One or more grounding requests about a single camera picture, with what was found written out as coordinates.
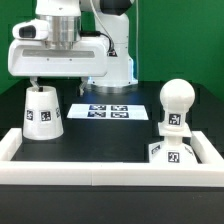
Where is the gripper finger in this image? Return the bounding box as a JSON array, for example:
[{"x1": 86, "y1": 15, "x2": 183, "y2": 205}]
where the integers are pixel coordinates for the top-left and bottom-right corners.
[
  {"x1": 30, "y1": 77, "x2": 43, "y2": 92},
  {"x1": 78, "y1": 77, "x2": 88, "y2": 96}
]

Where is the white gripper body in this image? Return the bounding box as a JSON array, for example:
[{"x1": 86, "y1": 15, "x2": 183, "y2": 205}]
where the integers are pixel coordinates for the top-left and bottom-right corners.
[{"x1": 8, "y1": 38, "x2": 108, "y2": 77}]

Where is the white lamp shade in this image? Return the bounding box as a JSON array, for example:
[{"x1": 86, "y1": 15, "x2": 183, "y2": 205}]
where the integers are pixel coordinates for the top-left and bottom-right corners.
[{"x1": 23, "y1": 86, "x2": 64, "y2": 140}]

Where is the white lamp bulb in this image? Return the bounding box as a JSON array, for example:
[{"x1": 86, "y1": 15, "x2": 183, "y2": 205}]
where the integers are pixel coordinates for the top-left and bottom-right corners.
[{"x1": 160, "y1": 79, "x2": 195, "y2": 131}]

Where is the white lamp base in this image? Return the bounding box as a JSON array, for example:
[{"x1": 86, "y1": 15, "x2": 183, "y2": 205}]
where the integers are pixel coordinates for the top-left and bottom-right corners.
[{"x1": 148, "y1": 122, "x2": 197, "y2": 165}]

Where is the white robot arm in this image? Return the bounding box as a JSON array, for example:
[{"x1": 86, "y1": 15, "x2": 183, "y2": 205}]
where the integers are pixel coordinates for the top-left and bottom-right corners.
[{"x1": 8, "y1": 0, "x2": 138, "y2": 94}]

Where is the white marker sheet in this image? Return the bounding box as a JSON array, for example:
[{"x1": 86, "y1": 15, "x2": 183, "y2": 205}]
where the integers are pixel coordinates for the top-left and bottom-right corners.
[{"x1": 67, "y1": 104, "x2": 148, "y2": 120}]

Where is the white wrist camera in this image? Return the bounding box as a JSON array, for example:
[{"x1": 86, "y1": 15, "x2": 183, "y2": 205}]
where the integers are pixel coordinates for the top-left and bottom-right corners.
[{"x1": 12, "y1": 19, "x2": 49, "y2": 40}]

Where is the white U-shaped frame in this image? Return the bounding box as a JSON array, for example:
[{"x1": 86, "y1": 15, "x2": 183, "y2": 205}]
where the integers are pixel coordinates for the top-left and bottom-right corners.
[{"x1": 0, "y1": 128, "x2": 224, "y2": 187}]

